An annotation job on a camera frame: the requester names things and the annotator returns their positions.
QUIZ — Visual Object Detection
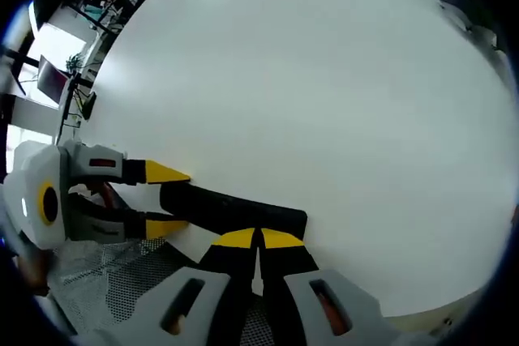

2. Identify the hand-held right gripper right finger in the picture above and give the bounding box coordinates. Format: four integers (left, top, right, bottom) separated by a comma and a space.
259, 227, 437, 346

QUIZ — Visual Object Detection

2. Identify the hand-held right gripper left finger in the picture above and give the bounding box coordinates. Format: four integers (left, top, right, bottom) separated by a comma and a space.
87, 227, 259, 346

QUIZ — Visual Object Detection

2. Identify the black remote control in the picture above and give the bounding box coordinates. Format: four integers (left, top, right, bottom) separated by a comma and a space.
159, 182, 308, 238

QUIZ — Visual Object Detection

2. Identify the person's left hand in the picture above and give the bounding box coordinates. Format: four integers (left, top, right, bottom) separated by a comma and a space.
16, 249, 50, 295

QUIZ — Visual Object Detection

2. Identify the dark computer monitor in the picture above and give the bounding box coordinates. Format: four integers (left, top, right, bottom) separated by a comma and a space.
36, 53, 72, 105

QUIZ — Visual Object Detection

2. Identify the grey plant pot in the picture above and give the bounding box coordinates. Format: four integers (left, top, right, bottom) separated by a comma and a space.
439, 0, 499, 46

